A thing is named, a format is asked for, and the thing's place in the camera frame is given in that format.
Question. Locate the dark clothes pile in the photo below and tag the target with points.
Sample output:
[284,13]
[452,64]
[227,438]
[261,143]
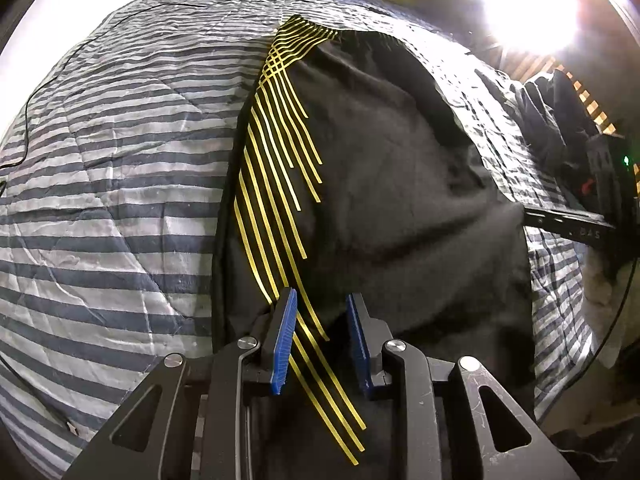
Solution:
[595,107]

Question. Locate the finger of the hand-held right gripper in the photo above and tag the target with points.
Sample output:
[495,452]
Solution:
[565,225]

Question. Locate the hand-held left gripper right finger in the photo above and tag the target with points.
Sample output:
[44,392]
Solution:
[359,345]

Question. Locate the white fluffy cloth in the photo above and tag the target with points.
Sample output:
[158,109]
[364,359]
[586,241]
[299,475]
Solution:
[600,285]

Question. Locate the grey striped blanket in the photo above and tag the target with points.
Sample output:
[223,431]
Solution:
[100,185]

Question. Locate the black garment with yellow stripes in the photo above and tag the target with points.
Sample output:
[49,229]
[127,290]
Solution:
[400,185]

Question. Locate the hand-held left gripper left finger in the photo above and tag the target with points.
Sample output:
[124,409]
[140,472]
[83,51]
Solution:
[282,340]

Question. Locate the dark green jacket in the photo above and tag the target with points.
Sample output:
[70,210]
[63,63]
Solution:
[535,115]

